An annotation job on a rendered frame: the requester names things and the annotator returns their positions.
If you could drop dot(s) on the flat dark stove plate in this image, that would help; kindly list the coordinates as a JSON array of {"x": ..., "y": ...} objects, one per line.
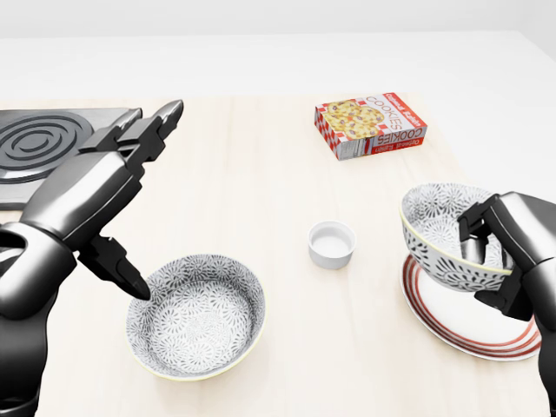
[{"x": 30, "y": 152}]

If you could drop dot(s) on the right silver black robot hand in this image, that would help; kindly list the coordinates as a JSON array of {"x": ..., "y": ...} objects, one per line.
[{"x": 517, "y": 243}]

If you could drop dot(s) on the patterned black white bowl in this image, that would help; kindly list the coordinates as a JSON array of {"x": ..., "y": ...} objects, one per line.
[
  {"x": 195, "y": 317},
  {"x": 434, "y": 243}
]

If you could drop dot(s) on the right silver black robot arm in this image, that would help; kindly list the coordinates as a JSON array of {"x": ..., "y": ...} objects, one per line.
[{"x": 546, "y": 339}]

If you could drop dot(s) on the white plate with red rings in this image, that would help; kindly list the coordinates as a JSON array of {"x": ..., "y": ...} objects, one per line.
[{"x": 460, "y": 321}]

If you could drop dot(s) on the left silver black robot arm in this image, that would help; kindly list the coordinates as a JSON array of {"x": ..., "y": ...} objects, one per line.
[{"x": 26, "y": 295}]

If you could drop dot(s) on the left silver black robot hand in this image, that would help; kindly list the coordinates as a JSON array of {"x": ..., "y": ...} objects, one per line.
[{"x": 91, "y": 191}]

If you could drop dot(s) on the small white ramekin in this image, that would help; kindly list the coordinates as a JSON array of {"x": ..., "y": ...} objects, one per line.
[{"x": 331, "y": 243}]

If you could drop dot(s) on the red cookie box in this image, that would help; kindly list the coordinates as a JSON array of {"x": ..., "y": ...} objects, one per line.
[{"x": 369, "y": 123}]

